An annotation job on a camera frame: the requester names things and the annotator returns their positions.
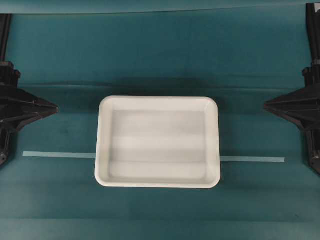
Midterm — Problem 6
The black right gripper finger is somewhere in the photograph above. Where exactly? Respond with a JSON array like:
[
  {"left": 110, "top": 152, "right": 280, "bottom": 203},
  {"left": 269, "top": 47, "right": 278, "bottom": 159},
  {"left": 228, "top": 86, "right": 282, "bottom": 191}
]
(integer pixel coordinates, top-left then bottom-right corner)
[
  {"left": 263, "top": 107, "right": 313, "bottom": 130},
  {"left": 263, "top": 88, "right": 315, "bottom": 110}
]

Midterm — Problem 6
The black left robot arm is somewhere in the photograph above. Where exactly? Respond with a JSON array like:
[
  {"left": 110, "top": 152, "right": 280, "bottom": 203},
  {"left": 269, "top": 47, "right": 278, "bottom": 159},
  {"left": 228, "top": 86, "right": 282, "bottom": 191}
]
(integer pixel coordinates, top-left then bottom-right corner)
[{"left": 0, "top": 14, "right": 59, "bottom": 132}]

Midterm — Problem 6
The white plastic tray case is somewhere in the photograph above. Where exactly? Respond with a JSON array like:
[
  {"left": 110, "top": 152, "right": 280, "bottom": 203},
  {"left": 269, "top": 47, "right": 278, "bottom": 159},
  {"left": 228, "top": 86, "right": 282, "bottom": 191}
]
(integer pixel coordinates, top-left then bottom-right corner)
[{"left": 94, "top": 96, "right": 221, "bottom": 189}]

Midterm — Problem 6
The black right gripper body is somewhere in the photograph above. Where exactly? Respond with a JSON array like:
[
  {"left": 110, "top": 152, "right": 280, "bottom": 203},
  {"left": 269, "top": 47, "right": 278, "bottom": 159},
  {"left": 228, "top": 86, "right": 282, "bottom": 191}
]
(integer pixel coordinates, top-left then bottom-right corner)
[{"left": 287, "top": 66, "right": 320, "bottom": 131}]

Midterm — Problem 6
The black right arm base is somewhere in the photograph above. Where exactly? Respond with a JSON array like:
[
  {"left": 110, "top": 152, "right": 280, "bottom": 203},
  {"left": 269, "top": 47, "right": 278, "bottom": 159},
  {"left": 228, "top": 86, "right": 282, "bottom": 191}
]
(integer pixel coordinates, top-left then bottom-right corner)
[{"left": 305, "top": 129, "right": 320, "bottom": 175}]

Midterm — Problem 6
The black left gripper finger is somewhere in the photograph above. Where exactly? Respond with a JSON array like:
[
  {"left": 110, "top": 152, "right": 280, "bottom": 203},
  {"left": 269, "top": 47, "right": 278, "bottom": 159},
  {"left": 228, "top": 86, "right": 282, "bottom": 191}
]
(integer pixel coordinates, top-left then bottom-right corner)
[
  {"left": 14, "top": 90, "right": 59, "bottom": 110},
  {"left": 9, "top": 109, "right": 59, "bottom": 132}
]

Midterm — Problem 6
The teal table cloth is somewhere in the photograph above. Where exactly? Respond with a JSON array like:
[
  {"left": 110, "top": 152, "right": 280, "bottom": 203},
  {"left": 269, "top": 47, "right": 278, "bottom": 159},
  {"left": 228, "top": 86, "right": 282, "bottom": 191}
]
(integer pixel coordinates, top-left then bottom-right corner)
[{"left": 0, "top": 5, "right": 320, "bottom": 240}]

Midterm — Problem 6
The light blue tape strip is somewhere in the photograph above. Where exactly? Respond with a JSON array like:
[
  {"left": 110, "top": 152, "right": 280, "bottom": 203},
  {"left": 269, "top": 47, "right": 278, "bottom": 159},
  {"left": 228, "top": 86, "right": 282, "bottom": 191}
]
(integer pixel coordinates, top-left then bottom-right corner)
[{"left": 22, "top": 151, "right": 286, "bottom": 164}]

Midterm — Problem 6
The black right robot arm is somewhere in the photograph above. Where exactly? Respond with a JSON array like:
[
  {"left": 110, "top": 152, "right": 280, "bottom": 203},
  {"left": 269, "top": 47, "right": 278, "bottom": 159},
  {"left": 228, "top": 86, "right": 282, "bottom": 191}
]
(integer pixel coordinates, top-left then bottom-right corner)
[{"left": 263, "top": 3, "right": 320, "bottom": 132}]

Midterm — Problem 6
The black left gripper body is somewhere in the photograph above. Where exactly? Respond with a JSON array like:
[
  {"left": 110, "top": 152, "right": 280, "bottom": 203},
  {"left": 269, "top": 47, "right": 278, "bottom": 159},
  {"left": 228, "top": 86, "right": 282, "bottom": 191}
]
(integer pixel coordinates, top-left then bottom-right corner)
[{"left": 0, "top": 61, "right": 32, "bottom": 132}]

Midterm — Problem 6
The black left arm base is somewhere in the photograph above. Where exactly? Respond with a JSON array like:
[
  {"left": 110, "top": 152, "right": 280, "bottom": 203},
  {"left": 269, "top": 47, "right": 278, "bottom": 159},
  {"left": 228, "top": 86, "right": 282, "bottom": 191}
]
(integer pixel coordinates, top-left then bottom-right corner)
[{"left": 0, "top": 127, "right": 12, "bottom": 169}]

